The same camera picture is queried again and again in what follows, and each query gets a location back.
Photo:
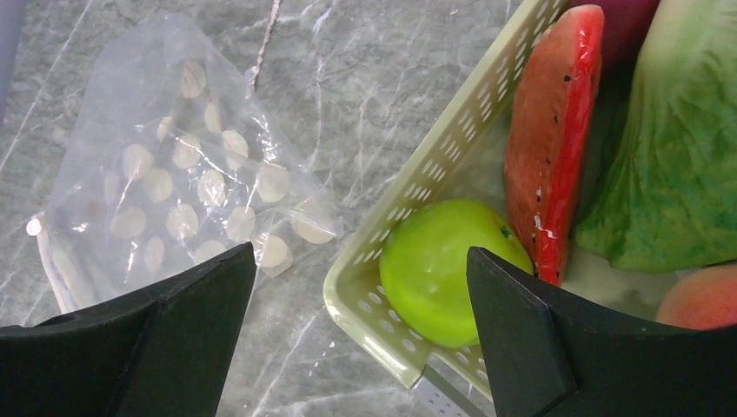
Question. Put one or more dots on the orange peach toy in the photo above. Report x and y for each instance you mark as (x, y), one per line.
(703, 300)

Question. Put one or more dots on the green cabbage toy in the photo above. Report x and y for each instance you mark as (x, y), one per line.
(666, 199)

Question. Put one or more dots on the pale green plastic basket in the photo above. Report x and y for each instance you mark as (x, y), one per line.
(461, 156)

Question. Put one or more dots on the purple eggplant toy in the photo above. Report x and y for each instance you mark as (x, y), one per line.
(625, 28)

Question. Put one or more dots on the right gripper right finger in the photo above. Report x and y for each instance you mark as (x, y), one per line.
(549, 352)

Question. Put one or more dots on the clear dotted zip bag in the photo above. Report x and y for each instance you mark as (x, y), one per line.
(171, 162)

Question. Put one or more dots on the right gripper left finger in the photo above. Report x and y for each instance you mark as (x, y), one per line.
(161, 350)

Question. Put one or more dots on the red watermelon slice toy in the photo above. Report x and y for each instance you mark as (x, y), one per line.
(546, 150)

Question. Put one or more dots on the green toy apple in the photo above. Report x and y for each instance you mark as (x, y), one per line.
(423, 267)

